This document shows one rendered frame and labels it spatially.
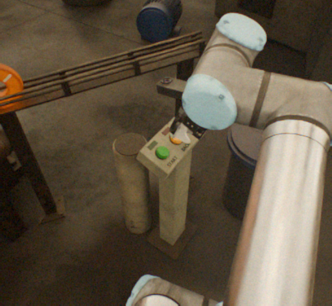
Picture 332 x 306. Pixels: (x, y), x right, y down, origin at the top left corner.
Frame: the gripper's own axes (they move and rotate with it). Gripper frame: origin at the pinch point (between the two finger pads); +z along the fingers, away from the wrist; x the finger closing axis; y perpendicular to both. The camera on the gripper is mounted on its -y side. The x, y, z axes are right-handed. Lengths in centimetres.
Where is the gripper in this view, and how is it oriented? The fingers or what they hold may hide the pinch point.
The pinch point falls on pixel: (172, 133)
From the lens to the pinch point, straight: 84.1
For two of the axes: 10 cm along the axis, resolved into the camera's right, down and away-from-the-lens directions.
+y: 7.8, 6.1, -1.2
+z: -2.8, 5.2, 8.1
